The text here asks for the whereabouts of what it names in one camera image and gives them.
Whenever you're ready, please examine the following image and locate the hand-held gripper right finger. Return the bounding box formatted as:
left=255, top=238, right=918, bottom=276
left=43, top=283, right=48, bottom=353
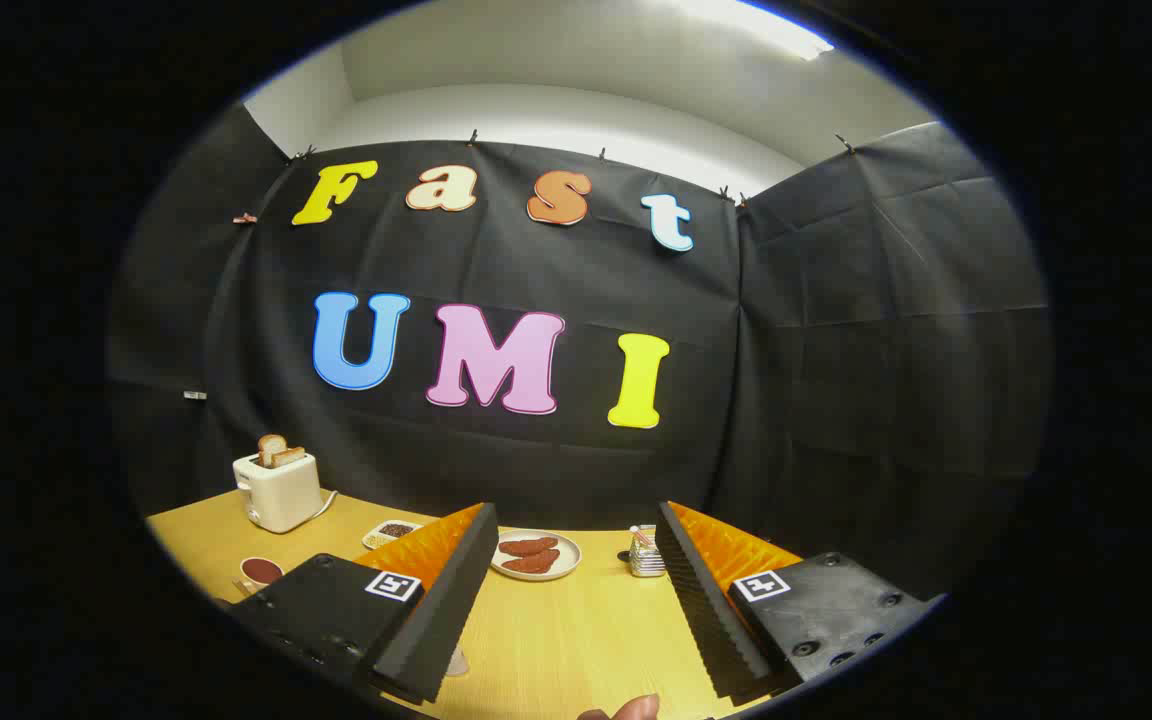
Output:
left=656, top=500, right=947, bottom=702

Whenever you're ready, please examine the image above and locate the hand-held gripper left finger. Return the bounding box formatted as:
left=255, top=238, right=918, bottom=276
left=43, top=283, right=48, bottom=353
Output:
left=226, top=502, right=500, bottom=706

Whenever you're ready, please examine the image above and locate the cream cup with wooden handle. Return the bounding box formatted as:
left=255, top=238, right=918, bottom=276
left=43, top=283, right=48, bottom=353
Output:
left=232, top=556, right=285, bottom=595

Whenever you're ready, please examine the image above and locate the white divided seasoning tray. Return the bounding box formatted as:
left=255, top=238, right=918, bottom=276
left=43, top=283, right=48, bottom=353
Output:
left=363, top=520, right=424, bottom=551

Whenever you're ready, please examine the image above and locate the wooden table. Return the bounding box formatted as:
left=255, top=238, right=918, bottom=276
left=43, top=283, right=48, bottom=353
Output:
left=146, top=490, right=807, bottom=720

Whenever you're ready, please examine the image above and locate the white round plate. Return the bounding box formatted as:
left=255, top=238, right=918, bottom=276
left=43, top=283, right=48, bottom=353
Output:
left=489, top=529, right=583, bottom=582

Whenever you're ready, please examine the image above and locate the cream toaster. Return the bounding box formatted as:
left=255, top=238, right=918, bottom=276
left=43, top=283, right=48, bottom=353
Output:
left=233, top=450, right=324, bottom=534

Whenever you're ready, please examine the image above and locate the black backdrop cloth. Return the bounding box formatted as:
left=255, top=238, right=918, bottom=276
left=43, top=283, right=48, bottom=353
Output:
left=106, top=100, right=1052, bottom=601

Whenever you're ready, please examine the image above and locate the wire mesh holder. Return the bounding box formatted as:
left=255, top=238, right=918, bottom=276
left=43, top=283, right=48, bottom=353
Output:
left=628, top=524, right=668, bottom=578

